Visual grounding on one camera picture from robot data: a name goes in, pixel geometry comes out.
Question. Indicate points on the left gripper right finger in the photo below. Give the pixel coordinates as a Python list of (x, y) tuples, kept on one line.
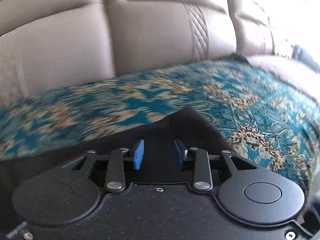
[(245, 191)]

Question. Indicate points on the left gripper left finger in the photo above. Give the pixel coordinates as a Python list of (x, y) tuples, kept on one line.
[(65, 194)]

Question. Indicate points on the black pants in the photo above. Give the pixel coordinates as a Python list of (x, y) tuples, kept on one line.
[(158, 201)]

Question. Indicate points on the teal paisley sofa cover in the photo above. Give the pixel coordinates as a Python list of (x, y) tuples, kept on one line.
[(265, 119)]

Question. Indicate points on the lilac cushion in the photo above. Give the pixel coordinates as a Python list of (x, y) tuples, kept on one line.
[(296, 74)]

